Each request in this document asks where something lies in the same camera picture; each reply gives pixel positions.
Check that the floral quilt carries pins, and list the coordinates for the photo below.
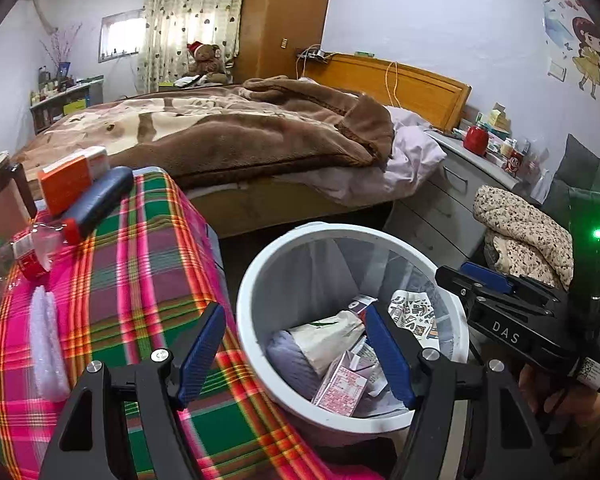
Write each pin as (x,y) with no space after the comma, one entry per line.
(525,230)

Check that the navy glasses case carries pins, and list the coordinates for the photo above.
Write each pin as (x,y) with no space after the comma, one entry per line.
(100,200)

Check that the pink drink carton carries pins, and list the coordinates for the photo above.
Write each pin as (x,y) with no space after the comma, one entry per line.
(340,390)

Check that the orange and white box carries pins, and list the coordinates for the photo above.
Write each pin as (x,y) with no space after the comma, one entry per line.
(70,180)

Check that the cluttered desk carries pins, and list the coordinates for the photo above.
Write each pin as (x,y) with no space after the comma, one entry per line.
(65,102)

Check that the white wall switch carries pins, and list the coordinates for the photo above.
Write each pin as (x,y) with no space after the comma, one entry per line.
(556,69)

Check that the wooden bed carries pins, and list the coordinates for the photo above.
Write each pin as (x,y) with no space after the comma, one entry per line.
(415,90)

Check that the printed paper cup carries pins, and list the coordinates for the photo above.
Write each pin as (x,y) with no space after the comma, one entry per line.
(412,315)

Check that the white power strip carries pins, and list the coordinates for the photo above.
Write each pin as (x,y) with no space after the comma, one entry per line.
(315,55)

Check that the grey nightstand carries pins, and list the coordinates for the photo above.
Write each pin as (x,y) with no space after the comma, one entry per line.
(440,205)

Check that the dried flower branches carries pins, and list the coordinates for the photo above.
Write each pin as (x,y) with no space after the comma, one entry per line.
(60,47)

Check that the dark green cushion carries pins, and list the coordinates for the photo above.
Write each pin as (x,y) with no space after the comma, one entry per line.
(585,170)

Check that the lavender drink carton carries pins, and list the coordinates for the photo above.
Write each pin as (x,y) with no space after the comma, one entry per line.
(362,304)

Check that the white trash bin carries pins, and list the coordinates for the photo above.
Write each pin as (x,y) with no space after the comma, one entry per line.
(260,285)

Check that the small window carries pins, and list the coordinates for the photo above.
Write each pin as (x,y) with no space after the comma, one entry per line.
(122,35)

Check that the wooden wardrobe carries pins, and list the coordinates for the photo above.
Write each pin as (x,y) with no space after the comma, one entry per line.
(285,15)

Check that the red and white canister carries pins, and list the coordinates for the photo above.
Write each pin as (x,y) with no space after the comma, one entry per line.
(513,162)

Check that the lavender bedsheet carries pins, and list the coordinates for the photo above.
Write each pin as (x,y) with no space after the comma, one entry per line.
(410,160)

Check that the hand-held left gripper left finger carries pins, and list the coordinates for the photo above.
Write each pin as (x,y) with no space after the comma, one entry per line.
(200,355)

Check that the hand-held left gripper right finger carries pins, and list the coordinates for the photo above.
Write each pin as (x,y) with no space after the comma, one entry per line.
(387,355)

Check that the yellow tissue box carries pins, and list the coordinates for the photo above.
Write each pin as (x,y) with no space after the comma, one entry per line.
(495,117)

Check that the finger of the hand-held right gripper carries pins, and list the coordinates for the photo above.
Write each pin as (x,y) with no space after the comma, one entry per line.
(490,276)
(457,284)

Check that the plaid cloth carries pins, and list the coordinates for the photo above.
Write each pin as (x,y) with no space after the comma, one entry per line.
(145,270)

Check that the clear bottle with red label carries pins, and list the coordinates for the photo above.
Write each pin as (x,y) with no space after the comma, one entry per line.
(30,255)

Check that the heart-patterned curtain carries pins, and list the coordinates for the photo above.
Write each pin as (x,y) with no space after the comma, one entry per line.
(190,20)

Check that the cartoon girl wall sticker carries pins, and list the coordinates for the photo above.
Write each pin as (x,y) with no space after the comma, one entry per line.
(590,55)

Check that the brown paper coffee cup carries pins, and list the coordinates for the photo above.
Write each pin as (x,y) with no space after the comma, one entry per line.
(2,200)

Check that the red jar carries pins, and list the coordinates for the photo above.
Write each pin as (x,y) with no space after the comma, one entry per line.
(475,140)

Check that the brown teddy bear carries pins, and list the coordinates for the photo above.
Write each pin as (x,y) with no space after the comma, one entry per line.
(207,62)

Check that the white paper bag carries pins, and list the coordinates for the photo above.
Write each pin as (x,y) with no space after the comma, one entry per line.
(325,342)

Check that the person's right hand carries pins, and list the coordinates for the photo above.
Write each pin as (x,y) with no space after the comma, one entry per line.
(532,387)

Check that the brown plush blanket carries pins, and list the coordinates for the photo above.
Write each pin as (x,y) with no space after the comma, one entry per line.
(230,130)

